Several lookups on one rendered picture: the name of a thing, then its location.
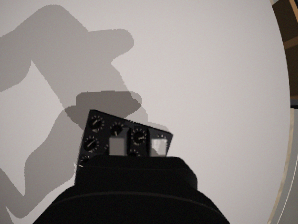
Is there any black knob box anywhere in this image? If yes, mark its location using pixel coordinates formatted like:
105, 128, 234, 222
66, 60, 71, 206
76, 109, 173, 174

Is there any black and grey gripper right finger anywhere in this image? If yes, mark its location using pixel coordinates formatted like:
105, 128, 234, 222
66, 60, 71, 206
146, 128, 167, 157

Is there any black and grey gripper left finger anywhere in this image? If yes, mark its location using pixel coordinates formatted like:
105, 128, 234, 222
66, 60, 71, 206
109, 128, 131, 156

